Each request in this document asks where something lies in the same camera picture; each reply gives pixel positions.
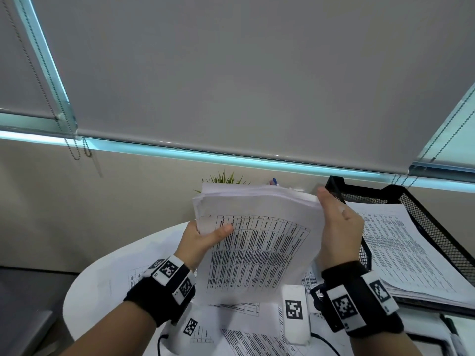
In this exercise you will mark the person's right hand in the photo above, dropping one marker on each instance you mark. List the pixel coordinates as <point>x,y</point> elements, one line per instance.
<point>341,237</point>

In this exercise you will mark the person's left hand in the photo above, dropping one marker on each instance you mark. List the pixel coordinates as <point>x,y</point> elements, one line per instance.
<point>193,248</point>

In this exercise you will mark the black mesh paper tray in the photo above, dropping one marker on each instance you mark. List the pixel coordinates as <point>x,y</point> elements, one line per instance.
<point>434,226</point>

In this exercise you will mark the pile of papers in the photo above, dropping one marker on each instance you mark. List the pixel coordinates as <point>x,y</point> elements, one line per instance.
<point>252,344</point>

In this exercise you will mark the person's left forearm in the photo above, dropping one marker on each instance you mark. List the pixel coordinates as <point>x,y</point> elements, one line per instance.
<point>111,329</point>

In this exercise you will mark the person's right forearm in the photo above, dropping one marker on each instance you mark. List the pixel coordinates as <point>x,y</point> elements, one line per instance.
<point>382,346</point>

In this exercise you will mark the black left wristband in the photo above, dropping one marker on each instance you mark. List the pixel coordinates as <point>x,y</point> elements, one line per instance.
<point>148,296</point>

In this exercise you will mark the black wristband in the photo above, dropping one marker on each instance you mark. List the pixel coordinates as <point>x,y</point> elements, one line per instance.
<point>148,296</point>
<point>389,322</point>

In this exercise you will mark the potted green plant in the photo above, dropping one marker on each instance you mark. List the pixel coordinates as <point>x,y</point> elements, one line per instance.
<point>222,178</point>

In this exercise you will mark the glass window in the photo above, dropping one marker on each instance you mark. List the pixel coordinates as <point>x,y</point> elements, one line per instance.
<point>185,155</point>

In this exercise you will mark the white table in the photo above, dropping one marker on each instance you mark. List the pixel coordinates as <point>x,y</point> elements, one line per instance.
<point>104,278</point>

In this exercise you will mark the black right wristband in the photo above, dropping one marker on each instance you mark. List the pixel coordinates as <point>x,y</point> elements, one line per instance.
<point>389,322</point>

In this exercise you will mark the black marker pen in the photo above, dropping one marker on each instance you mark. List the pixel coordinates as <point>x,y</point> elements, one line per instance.
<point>451,324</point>

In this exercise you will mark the wide grey roller blind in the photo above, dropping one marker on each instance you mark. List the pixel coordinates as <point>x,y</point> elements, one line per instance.
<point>241,70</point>

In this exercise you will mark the grey low cabinet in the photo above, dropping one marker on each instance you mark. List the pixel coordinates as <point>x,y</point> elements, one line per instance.
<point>22,322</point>

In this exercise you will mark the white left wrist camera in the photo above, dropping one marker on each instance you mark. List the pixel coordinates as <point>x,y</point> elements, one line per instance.
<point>190,326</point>

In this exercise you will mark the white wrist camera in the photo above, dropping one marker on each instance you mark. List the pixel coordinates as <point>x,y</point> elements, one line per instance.
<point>190,326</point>
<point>295,329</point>

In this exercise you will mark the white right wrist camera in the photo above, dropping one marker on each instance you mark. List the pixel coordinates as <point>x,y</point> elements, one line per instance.
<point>295,329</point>

